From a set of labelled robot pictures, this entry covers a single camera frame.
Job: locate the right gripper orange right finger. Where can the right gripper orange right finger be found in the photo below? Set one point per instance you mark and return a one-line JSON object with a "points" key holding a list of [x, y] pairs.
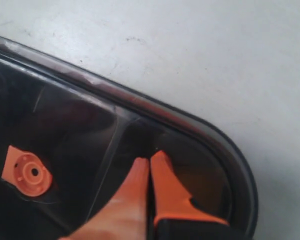
{"points": [[175, 216]]}

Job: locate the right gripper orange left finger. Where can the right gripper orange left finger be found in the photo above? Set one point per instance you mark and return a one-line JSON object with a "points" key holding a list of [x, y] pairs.
{"points": [[124, 217]]}

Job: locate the dark transparent lunch box lid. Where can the dark transparent lunch box lid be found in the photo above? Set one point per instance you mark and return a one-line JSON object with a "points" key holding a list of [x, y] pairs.
{"points": [[69, 137]]}

